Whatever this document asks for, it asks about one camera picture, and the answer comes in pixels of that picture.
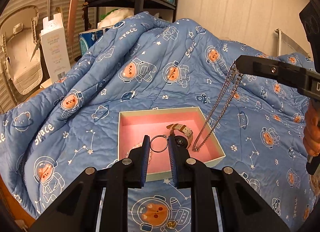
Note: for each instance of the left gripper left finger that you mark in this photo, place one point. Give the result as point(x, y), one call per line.
point(97, 199)

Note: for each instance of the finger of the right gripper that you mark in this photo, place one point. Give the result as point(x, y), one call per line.
point(304, 80)

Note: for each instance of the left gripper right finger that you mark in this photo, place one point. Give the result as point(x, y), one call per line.
point(220, 198)

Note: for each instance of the watch with beige strap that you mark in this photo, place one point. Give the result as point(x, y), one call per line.
point(183, 134)

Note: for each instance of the pink lined jewelry box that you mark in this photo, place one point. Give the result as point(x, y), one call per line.
point(134, 125)

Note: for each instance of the person's right hand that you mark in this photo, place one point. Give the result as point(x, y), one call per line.
point(311, 139)

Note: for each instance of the blue space bear quilt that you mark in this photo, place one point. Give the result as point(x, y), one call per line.
point(146, 63)

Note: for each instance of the beige baby high chair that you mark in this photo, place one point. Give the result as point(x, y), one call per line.
point(21, 49)

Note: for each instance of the blue tissue box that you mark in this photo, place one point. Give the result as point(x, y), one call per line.
point(88, 38)

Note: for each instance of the tall white carton box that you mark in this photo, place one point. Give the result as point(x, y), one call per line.
point(54, 47)

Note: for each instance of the white bed headboard rail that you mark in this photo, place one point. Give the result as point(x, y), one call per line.
point(287, 45)

